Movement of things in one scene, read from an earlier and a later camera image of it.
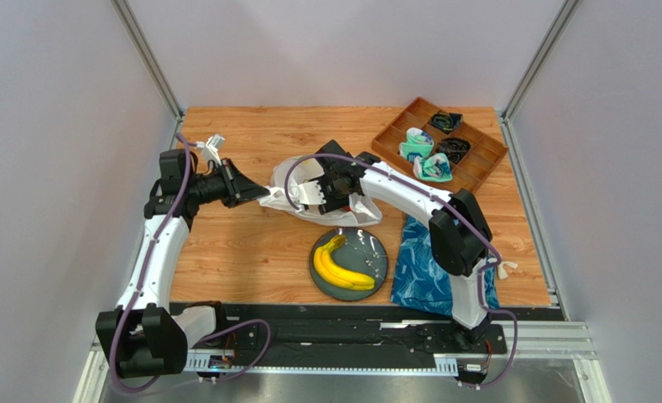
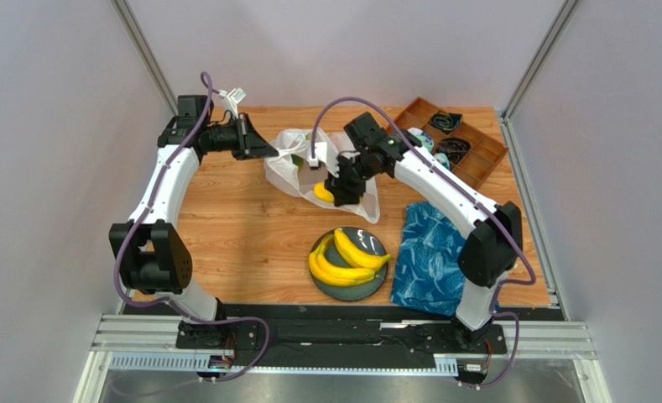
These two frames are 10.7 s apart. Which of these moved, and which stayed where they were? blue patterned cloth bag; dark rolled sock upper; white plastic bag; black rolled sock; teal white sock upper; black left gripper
Moved: black left gripper; white plastic bag
Stayed: black rolled sock; teal white sock upper; dark rolled sock upper; blue patterned cloth bag
